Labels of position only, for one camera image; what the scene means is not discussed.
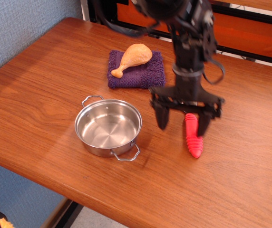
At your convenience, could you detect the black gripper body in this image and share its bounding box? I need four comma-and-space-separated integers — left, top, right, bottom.
149, 68, 224, 118

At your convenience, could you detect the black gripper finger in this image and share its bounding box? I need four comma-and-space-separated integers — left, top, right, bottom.
153, 103, 169, 130
197, 112, 212, 137

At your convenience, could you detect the red handled metal spoon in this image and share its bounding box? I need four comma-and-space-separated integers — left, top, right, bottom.
185, 113, 204, 158

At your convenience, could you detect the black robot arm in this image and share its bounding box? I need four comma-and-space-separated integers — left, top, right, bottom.
133, 0, 225, 136

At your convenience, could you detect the purple folded towel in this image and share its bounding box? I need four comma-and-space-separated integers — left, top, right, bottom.
107, 50, 166, 89

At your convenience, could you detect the stainless steel pot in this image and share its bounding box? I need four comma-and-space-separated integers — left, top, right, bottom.
75, 95, 142, 162

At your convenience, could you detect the plastic chicken drumstick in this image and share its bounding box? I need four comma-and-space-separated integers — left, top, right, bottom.
111, 43, 153, 78

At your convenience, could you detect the orange object at corner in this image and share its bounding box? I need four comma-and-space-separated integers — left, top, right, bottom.
0, 218, 14, 228

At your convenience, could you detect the orange panel black frame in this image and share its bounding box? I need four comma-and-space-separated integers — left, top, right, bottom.
92, 0, 272, 61

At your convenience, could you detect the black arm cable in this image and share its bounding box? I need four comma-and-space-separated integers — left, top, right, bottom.
95, 0, 160, 38

